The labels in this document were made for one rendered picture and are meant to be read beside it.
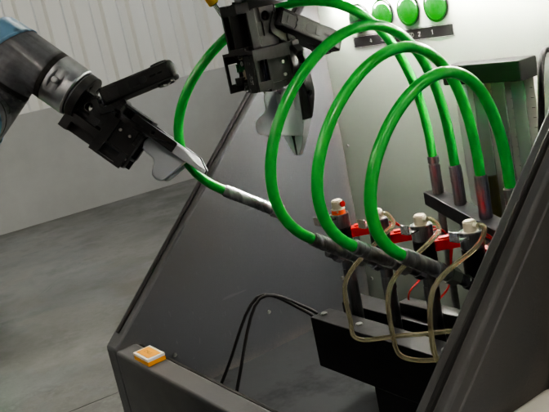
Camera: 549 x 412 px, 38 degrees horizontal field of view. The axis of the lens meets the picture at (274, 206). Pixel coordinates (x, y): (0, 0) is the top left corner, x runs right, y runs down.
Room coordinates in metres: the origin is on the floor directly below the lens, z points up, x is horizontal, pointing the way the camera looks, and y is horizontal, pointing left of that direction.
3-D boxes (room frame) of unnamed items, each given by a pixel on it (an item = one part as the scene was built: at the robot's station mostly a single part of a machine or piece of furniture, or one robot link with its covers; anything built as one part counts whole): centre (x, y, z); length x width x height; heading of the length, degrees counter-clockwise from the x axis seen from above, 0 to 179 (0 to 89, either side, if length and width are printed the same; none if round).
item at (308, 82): (1.05, -0.06, 1.32); 0.05 x 0.02 x 0.09; 33
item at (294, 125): (1.04, -0.04, 1.28); 0.06 x 0.03 x 0.09; 123
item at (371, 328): (0.99, -0.15, 0.91); 0.34 x 0.10 x 0.15; 33
